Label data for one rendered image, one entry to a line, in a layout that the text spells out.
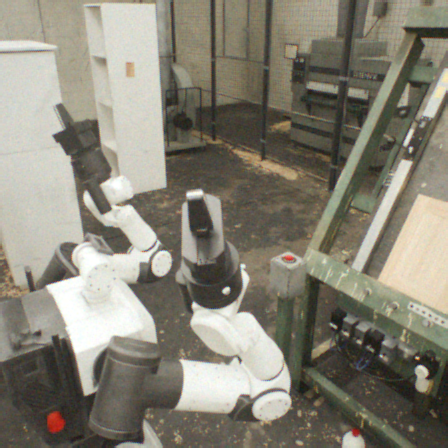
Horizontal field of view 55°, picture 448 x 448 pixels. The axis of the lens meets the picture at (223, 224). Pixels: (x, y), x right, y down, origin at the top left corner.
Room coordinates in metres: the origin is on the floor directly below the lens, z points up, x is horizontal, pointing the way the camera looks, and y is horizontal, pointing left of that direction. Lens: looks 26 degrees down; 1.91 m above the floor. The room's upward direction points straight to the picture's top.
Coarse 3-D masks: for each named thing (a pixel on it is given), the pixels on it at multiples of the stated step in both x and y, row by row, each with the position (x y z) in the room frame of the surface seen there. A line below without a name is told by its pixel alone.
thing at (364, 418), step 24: (312, 288) 1.85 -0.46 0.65; (312, 312) 1.84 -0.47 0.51; (312, 336) 1.82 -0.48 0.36; (336, 336) 2.04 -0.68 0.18; (312, 360) 1.84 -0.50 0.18; (312, 384) 1.70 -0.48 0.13; (408, 384) 1.55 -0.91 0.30; (360, 408) 1.51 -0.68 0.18; (432, 408) 1.44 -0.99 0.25; (384, 432) 1.37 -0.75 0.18
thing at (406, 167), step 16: (432, 96) 1.91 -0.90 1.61; (432, 112) 1.86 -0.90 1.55; (432, 128) 1.85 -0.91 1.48; (416, 160) 1.80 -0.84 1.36; (400, 176) 1.77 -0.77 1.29; (400, 192) 1.75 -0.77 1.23; (384, 208) 1.73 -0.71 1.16; (384, 224) 1.69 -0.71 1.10; (368, 240) 1.68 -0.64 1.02; (368, 256) 1.64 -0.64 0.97
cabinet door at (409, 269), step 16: (416, 208) 1.66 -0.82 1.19; (432, 208) 1.62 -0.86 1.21; (416, 224) 1.62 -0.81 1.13; (432, 224) 1.58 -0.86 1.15; (400, 240) 1.61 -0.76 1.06; (416, 240) 1.58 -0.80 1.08; (432, 240) 1.54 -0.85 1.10; (400, 256) 1.57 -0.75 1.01; (416, 256) 1.53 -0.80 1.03; (432, 256) 1.50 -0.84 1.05; (384, 272) 1.57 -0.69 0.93; (400, 272) 1.53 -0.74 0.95; (416, 272) 1.49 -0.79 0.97; (432, 272) 1.46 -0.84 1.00; (400, 288) 1.49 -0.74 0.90; (416, 288) 1.45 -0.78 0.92; (432, 288) 1.42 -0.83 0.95; (432, 304) 1.38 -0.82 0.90
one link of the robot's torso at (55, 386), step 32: (32, 288) 0.81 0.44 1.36; (64, 288) 0.80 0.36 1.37; (128, 288) 0.85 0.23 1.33; (0, 320) 0.69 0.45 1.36; (32, 320) 0.69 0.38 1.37; (64, 320) 0.69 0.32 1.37; (96, 320) 0.69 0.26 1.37; (128, 320) 0.69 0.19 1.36; (0, 352) 0.60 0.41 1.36; (32, 352) 0.60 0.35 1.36; (64, 352) 0.63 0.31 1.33; (96, 352) 0.63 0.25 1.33; (32, 384) 0.60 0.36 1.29; (64, 384) 0.59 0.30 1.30; (96, 384) 0.64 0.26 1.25; (32, 416) 0.59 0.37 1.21; (64, 416) 0.62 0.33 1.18
